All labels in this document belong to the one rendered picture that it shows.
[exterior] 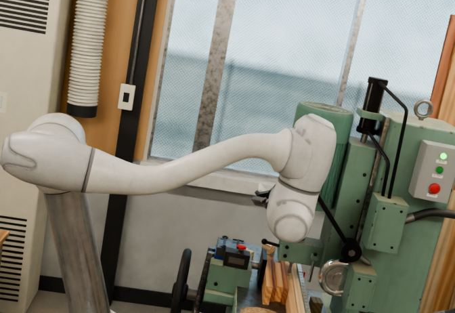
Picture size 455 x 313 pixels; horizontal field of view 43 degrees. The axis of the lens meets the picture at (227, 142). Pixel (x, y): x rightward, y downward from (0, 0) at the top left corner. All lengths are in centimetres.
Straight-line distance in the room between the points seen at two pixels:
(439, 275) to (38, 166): 252
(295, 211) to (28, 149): 58
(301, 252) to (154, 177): 76
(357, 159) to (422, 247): 33
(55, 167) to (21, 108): 173
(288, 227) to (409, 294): 71
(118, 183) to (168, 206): 204
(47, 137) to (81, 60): 171
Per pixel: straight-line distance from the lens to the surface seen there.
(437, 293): 344
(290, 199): 132
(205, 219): 331
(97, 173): 124
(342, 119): 173
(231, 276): 188
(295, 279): 192
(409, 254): 186
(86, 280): 152
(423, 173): 172
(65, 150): 124
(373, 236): 173
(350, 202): 181
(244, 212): 331
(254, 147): 127
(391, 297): 191
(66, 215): 145
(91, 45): 296
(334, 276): 182
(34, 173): 125
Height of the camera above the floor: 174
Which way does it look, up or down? 13 degrees down
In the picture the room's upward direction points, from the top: 11 degrees clockwise
